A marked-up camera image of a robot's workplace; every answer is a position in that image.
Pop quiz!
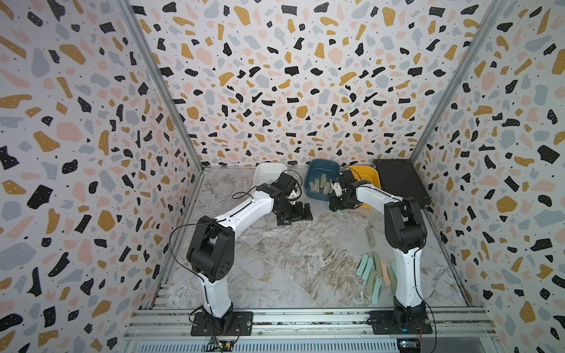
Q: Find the olive knife bottom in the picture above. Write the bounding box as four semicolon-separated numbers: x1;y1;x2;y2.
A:
373;252;383;278

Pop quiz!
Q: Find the pink knife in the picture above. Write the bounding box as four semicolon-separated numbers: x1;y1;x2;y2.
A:
380;260;391;287

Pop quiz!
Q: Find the olive knife lowest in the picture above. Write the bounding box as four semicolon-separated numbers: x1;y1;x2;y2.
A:
366;269;376;297

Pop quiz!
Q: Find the mint knife lowest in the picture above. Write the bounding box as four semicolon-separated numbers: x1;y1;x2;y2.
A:
371;277;383;306

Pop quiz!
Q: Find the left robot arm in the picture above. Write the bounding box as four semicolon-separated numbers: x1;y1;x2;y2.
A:
175;169;313;331

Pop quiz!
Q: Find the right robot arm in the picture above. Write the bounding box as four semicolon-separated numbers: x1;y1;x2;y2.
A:
330;169;428;331

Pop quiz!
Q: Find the yellow storage box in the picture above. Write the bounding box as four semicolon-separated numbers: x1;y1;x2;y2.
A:
349;165;381;189

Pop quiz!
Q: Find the dark teal storage box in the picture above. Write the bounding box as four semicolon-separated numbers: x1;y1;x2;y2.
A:
304;158;340;202

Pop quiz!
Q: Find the white storage box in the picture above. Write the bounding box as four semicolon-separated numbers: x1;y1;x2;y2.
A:
252;163;286;198

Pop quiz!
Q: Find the black case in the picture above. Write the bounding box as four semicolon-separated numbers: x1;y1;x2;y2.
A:
373;159;432;208

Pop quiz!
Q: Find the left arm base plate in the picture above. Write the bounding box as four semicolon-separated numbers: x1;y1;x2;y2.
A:
191;311;254;337

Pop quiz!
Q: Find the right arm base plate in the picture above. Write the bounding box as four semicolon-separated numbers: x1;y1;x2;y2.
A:
366;308;433;335

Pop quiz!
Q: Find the aluminium front rail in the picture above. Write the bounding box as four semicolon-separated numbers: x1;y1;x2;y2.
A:
122;307;503;352

